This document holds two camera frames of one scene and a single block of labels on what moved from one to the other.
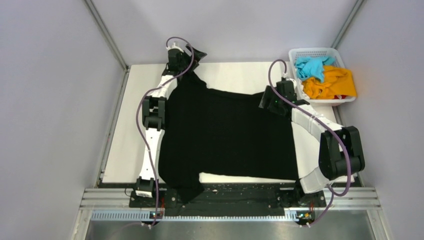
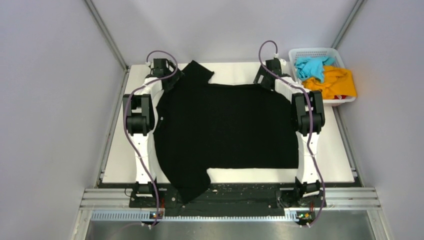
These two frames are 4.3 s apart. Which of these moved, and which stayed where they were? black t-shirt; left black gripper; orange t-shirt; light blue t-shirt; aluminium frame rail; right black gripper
Moved: black t-shirt; right black gripper; left black gripper
Stayed: aluminium frame rail; light blue t-shirt; orange t-shirt
